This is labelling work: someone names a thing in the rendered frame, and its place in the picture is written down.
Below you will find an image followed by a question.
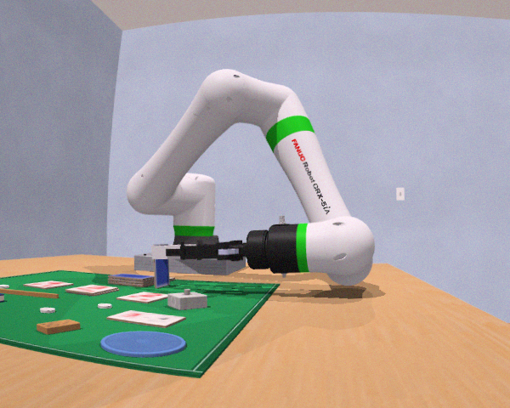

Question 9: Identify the green card cloth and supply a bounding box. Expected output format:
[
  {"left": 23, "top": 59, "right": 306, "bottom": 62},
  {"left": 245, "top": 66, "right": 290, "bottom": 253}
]
[
  {"left": 0, "top": 281, "right": 279, "bottom": 376},
  {"left": 0, "top": 271, "right": 274, "bottom": 370}
]

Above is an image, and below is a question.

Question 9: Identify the long thin brown stick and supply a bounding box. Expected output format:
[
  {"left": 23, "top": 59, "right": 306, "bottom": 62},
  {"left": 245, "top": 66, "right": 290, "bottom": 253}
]
[{"left": 0, "top": 288, "right": 59, "bottom": 298}]

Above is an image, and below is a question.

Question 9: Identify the blue playing card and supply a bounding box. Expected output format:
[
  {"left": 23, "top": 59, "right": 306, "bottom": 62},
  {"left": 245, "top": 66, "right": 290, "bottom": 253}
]
[
  {"left": 108, "top": 274, "right": 155, "bottom": 281},
  {"left": 153, "top": 244, "right": 170, "bottom": 288}
]

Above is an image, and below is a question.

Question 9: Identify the blue round coaster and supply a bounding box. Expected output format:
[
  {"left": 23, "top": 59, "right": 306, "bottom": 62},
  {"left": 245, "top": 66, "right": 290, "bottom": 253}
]
[{"left": 100, "top": 331, "right": 186, "bottom": 358}]

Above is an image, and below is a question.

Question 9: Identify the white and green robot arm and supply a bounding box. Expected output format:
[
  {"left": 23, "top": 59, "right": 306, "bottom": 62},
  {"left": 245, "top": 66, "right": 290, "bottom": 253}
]
[{"left": 127, "top": 69, "right": 375, "bottom": 286}]

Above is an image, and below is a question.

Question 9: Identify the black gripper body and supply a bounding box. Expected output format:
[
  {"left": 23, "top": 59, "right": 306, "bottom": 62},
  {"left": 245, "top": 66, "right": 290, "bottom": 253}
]
[{"left": 229, "top": 229, "right": 269, "bottom": 269}]

